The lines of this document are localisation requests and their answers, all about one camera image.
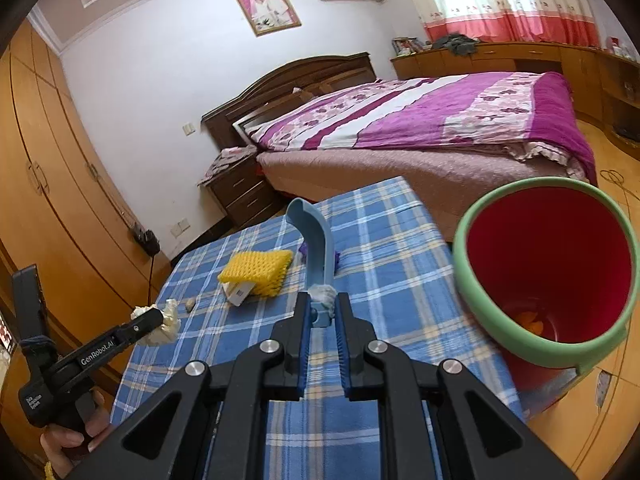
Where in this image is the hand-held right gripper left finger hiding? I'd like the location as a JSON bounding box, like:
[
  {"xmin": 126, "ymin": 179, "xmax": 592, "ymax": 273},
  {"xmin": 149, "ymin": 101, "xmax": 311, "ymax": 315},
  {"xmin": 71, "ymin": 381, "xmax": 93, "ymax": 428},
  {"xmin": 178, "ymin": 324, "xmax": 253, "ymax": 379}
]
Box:
[{"xmin": 65, "ymin": 290, "xmax": 313, "ymax": 480}]

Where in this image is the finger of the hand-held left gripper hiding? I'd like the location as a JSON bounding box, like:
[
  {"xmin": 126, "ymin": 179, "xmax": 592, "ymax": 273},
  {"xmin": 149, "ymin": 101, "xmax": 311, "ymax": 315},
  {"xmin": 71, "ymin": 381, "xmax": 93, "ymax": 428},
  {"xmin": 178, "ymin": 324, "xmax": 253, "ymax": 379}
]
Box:
[{"xmin": 117, "ymin": 307, "xmax": 166, "ymax": 348}]

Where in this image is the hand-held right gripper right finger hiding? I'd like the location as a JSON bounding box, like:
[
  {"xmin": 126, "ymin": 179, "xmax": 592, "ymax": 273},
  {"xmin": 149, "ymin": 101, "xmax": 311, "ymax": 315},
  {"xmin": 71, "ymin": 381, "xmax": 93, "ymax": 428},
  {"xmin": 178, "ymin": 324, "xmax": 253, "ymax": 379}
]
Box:
[{"xmin": 336, "ymin": 291, "xmax": 576, "ymax": 480}]

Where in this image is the cream tissue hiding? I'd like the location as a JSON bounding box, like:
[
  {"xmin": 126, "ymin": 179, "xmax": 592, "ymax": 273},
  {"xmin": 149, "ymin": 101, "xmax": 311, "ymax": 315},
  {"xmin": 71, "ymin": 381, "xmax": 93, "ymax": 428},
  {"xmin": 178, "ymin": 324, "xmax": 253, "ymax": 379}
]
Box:
[{"xmin": 131, "ymin": 299, "xmax": 180, "ymax": 346}]

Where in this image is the white tissue wad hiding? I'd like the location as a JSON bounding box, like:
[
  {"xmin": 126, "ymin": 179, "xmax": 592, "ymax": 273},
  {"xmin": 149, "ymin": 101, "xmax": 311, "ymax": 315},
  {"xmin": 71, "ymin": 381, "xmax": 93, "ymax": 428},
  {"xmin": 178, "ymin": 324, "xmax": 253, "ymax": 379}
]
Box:
[{"xmin": 309, "ymin": 284, "xmax": 337, "ymax": 311}]

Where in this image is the small white carton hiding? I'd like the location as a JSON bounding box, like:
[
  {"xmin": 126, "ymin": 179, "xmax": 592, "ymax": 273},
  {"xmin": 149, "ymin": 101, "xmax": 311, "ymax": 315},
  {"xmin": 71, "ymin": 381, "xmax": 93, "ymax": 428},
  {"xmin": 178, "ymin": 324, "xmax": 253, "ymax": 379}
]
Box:
[{"xmin": 221, "ymin": 282, "xmax": 256, "ymax": 307}]

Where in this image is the purple wrapper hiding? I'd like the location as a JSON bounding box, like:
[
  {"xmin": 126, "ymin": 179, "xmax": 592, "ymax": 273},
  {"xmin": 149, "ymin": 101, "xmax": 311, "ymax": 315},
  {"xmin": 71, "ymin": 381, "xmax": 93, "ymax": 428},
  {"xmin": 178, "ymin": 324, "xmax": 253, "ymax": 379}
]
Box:
[{"xmin": 299, "ymin": 242, "xmax": 342, "ymax": 270}]

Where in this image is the yellow foam fruit net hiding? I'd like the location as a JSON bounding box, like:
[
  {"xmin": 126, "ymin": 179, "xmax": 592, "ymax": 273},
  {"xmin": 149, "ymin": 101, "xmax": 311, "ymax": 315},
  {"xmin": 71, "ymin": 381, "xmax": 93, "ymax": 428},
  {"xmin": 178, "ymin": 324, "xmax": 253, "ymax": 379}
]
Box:
[{"xmin": 218, "ymin": 249, "xmax": 295, "ymax": 297}]

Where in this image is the blue plastic handle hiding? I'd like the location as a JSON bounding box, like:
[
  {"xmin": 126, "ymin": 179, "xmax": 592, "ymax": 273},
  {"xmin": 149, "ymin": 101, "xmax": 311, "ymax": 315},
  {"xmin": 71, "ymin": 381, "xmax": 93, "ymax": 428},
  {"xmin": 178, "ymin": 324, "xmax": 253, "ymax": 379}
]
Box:
[{"xmin": 286, "ymin": 197, "xmax": 337, "ymax": 328}]

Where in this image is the red bin with green rim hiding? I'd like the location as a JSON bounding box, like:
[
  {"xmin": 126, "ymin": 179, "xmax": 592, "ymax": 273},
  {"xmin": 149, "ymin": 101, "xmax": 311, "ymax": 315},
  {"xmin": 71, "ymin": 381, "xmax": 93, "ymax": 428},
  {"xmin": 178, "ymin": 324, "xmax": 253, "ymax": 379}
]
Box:
[{"xmin": 452, "ymin": 176, "xmax": 637, "ymax": 406}]

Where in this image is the person's left hand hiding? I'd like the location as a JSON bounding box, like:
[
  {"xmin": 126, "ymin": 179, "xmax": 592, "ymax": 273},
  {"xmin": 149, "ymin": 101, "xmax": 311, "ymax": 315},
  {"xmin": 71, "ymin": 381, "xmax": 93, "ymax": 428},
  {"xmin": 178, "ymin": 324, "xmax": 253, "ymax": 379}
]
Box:
[{"xmin": 40, "ymin": 390, "xmax": 116, "ymax": 478}]

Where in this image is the black power strip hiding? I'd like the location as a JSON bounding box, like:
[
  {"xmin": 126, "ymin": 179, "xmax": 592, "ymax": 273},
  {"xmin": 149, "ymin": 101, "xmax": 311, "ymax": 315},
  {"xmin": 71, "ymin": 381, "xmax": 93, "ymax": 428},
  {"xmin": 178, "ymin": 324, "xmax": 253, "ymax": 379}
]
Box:
[{"xmin": 131, "ymin": 227, "xmax": 162, "ymax": 256}]

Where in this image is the blue plaid tablecloth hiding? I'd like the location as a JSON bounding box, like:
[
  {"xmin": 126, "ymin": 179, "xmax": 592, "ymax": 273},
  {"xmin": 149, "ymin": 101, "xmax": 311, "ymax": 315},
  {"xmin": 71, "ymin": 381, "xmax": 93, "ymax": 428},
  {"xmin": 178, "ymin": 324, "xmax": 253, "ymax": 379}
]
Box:
[{"xmin": 110, "ymin": 176, "xmax": 526, "ymax": 480}]

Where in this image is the dark wooden nightstand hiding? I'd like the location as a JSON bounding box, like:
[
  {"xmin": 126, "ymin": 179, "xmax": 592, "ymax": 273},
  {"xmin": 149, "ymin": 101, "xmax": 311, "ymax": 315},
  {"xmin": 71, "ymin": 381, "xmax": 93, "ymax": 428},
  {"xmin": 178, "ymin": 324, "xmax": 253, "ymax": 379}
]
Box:
[{"xmin": 197, "ymin": 152, "xmax": 286, "ymax": 228}]

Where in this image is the pink floral cloth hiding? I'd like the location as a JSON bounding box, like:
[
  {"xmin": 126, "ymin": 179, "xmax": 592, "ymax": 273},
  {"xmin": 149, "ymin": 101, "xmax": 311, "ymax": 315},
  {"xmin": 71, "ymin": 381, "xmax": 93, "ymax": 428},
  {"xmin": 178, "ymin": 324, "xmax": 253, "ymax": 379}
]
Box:
[{"xmin": 196, "ymin": 144, "xmax": 258, "ymax": 186}]

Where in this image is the bed with pink sheet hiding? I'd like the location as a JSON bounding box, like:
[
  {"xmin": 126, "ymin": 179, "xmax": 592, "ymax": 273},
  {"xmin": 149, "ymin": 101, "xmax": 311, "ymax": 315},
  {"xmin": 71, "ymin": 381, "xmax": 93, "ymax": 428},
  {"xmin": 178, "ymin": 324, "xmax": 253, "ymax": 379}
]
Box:
[{"xmin": 256, "ymin": 130, "xmax": 598, "ymax": 206}]

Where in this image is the orange crumpled plastic bag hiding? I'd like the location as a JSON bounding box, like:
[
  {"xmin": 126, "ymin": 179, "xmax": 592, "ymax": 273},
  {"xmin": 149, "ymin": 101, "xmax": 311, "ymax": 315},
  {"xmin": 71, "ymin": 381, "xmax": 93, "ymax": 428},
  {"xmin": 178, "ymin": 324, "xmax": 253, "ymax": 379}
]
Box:
[{"xmin": 517, "ymin": 310, "xmax": 546, "ymax": 333}]

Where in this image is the white pillow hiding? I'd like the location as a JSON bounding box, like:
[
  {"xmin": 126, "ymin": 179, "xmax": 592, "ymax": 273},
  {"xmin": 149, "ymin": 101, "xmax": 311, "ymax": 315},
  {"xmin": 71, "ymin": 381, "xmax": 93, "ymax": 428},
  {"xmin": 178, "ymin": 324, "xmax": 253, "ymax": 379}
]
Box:
[{"xmin": 231, "ymin": 107, "xmax": 301, "ymax": 148}]

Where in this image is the bed with purple quilt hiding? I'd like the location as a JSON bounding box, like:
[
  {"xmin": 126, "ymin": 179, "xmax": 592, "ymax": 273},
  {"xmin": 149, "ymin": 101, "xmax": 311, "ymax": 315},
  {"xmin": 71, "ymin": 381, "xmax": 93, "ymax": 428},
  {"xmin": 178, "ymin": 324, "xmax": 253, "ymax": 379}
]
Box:
[{"xmin": 255, "ymin": 71, "xmax": 598, "ymax": 186}]

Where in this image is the dark wooden headboard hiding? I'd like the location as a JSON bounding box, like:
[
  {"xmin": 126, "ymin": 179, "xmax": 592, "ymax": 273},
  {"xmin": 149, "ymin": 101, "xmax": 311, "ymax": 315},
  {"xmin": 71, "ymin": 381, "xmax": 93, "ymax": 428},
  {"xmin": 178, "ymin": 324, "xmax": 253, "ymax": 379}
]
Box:
[{"xmin": 201, "ymin": 51, "xmax": 378, "ymax": 153}]

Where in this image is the row of books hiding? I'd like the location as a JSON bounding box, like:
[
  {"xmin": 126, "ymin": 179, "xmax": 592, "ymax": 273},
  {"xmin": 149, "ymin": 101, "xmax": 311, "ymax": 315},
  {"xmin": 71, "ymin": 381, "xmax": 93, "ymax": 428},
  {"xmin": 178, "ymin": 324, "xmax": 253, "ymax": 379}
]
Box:
[{"xmin": 391, "ymin": 36, "xmax": 423, "ymax": 56}]

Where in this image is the grey pile of clothes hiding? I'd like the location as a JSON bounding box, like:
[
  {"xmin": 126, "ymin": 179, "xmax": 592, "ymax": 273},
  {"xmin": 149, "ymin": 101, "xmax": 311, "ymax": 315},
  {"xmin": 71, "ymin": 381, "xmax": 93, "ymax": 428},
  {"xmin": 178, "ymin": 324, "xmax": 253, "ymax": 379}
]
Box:
[{"xmin": 431, "ymin": 32, "xmax": 478, "ymax": 57}]

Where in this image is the long wooden desk cabinet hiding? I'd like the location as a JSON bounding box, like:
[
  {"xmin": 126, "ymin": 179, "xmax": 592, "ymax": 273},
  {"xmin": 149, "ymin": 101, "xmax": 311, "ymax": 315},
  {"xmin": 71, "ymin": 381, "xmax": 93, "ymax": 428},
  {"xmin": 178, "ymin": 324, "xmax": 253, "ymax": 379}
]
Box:
[{"xmin": 391, "ymin": 40, "xmax": 608, "ymax": 126}]

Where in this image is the wooden corner shelf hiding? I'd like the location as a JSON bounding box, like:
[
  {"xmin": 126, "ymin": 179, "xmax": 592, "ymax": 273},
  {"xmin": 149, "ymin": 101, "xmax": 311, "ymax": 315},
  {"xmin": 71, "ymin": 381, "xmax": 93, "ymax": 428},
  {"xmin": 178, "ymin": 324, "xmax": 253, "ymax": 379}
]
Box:
[{"xmin": 597, "ymin": 50, "xmax": 640, "ymax": 148}]

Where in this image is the cable on floor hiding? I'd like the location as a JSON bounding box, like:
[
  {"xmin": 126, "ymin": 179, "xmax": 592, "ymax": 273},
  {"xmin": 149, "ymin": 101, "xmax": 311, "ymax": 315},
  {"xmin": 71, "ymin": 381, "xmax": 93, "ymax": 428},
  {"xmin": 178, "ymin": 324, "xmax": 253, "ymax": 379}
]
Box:
[{"xmin": 600, "ymin": 167, "xmax": 636, "ymax": 221}]

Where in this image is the framed wall photo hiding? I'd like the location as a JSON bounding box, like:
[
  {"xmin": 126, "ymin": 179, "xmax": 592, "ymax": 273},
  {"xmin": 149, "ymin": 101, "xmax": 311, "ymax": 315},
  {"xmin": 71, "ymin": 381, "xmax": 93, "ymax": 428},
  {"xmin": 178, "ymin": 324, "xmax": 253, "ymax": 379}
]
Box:
[{"xmin": 232, "ymin": 0, "xmax": 302, "ymax": 37}]

